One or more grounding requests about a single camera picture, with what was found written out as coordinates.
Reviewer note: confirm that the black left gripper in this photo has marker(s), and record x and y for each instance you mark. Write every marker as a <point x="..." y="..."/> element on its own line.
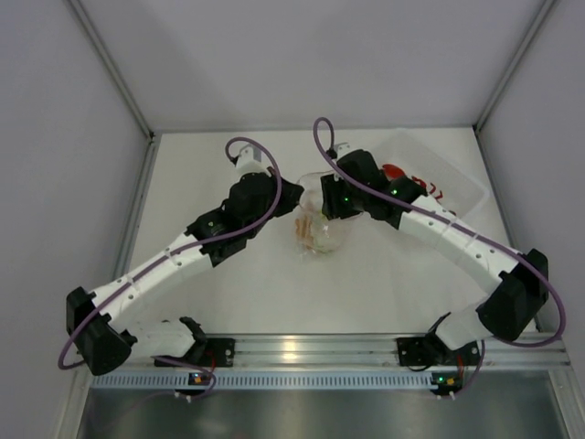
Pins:
<point x="290" y="197"/>

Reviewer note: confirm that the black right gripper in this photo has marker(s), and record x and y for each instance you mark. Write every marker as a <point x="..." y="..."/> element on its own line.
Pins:
<point x="332" y="208"/>

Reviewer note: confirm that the clear zip top bag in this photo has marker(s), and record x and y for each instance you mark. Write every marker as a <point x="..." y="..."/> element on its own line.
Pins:
<point x="329" y="234"/>

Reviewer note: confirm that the red toy lobster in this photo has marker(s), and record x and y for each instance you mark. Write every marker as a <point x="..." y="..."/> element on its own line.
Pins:
<point x="409" y="196"/>

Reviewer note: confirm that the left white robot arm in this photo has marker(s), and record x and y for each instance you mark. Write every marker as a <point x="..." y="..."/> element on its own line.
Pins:
<point x="103" y="324"/>

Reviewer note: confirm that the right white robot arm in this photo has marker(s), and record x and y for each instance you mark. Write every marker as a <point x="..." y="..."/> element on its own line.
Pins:
<point x="511" y="281"/>

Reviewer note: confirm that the orange toy food piece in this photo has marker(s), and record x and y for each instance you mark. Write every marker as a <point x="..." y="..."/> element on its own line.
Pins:
<point x="303" y="231"/>

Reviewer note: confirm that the white perforated plastic basket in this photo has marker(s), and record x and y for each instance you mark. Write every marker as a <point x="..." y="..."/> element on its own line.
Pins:
<point x="403" y="155"/>

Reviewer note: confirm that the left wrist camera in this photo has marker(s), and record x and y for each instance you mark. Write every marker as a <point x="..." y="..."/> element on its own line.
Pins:
<point x="249" y="160"/>

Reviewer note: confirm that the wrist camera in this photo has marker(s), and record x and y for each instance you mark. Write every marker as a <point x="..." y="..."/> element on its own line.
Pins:
<point x="339" y="150"/>
<point x="249" y="160"/>

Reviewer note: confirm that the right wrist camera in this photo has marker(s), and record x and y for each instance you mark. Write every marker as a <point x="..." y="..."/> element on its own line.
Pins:
<point x="339" y="150"/>

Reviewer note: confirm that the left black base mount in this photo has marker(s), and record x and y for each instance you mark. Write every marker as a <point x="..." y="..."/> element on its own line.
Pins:
<point x="215" y="352"/>

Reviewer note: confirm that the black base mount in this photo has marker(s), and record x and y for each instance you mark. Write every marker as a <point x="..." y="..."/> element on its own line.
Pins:
<point x="215" y="352"/>
<point x="416" y="350"/>

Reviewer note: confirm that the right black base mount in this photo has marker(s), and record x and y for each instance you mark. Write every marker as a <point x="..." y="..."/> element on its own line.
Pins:
<point x="416" y="350"/>

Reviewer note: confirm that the left aluminium corner post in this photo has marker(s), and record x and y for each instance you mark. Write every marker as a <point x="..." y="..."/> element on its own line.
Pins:
<point x="111" y="67"/>

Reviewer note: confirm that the aluminium corner post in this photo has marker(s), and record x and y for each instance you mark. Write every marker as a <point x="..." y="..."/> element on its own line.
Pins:
<point x="527" y="39"/>
<point x="111" y="67"/>

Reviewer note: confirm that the white slotted cable duct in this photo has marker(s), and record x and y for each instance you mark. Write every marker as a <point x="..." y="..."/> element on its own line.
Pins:
<point x="275" y="380"/>

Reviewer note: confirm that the aluminium mounting rail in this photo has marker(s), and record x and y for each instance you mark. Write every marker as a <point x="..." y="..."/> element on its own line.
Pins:
<point x="376" y="351"/>

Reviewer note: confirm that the right aluminium corner post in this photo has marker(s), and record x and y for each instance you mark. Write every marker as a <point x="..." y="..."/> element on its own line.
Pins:
<point x="527" y="39"/>

